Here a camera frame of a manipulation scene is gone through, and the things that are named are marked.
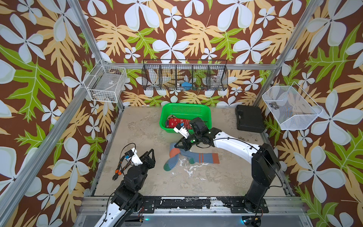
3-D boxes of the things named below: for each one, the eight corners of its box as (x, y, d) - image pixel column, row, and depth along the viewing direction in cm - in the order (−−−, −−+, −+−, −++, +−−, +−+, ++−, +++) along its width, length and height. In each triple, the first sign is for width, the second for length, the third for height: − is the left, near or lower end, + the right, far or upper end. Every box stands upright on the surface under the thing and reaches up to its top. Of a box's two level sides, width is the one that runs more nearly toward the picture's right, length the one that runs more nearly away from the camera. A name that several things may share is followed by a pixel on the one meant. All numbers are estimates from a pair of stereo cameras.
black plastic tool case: (237, 131, 108) (240, 126, 102) (234, 110, 122) (237, 104, 117) (263, 134, 106) (268, 129, 101) (257, 112, 120) (261, 106, 115)
